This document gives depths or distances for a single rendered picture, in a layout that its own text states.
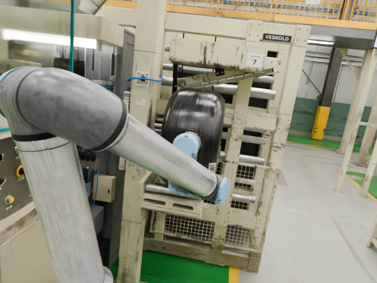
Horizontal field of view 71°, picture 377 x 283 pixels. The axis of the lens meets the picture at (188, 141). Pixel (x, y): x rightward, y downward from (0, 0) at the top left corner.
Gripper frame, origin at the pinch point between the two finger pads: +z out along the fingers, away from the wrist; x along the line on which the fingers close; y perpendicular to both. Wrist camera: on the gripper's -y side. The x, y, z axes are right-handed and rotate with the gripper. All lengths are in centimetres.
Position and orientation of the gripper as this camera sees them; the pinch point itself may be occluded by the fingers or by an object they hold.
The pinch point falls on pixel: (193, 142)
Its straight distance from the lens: 127.1
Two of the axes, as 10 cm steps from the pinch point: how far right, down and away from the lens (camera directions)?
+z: 1.2, -0.9, 9.9
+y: 1.4, -9.8, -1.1
